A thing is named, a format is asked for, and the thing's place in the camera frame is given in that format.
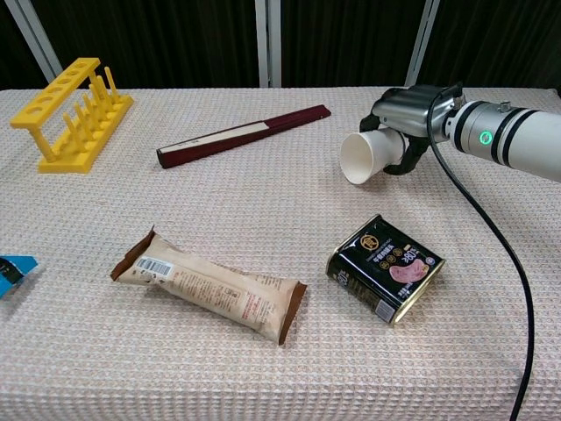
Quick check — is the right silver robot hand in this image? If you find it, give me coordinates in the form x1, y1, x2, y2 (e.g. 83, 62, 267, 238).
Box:
359, 81, 464, 176

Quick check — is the white paper cup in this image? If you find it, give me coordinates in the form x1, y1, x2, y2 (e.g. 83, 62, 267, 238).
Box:
340, 125, 409, 185

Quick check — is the black luncheon meat can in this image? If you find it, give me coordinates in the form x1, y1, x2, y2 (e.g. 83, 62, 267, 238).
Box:
325, 213, 446, 326

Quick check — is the dark red folded fan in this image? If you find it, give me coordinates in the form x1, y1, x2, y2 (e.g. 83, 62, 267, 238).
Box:
156, 103, 332, 169

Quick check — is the beige woven tablecloth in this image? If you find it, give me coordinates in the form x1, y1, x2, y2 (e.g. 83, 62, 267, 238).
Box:
0, 86, 561, 421

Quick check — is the beige snack package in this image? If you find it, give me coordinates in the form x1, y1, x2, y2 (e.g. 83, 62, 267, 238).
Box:
110, 225, 309, 346

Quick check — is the yellow test tube rack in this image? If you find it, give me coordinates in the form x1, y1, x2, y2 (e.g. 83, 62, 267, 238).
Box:
10, 57, 135, 175

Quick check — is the blue package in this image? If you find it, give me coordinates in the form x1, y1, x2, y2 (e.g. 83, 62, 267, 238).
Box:
0, 254, 39, 300

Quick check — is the grey metal frame post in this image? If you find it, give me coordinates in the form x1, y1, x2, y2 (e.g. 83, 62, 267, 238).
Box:
4, 0, 64, 83
404, 0, 441, 88
255, 0, 282, 89

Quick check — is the black cable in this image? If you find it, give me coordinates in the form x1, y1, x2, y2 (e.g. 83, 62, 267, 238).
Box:
426, 89, 536, 421

